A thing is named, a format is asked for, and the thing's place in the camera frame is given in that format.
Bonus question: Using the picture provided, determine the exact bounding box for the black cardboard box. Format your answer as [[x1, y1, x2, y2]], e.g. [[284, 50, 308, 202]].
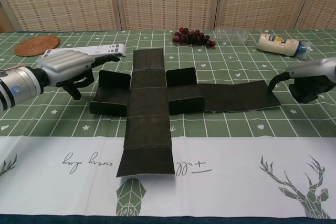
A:
[[89, 49, 280, 178]]

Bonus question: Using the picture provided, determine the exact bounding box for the white folding laptop stand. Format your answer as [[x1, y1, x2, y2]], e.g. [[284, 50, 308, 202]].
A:
[[43, 43, 127, 63]]

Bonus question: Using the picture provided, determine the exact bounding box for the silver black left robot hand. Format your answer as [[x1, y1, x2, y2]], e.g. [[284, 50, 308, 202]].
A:
[[35, 50, 120, 101]]

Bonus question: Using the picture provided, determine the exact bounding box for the green checked deer tablecloth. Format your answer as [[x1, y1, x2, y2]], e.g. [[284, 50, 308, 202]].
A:
[[0, 28, 336, 224]]

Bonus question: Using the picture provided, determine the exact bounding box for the clear plastic cup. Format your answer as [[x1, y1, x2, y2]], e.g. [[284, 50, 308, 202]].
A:
[[213, 27, 249, 45]]

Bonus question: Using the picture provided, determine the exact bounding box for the round woven rattan coaster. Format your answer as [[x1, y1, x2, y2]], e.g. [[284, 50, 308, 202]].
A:
[[14, 37, 60, 57]]

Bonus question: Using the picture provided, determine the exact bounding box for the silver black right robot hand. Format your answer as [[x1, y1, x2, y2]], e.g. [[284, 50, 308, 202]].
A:
[[267, 57, 336, 103]]

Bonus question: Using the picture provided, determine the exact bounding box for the mayonnaise squeeze bottle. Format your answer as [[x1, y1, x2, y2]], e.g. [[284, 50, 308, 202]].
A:
[[256, 34, 313, 60]]

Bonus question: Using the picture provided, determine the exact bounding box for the bunch of red grapes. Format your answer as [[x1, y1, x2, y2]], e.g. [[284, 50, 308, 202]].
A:
[[172, 27, 216, 48]]

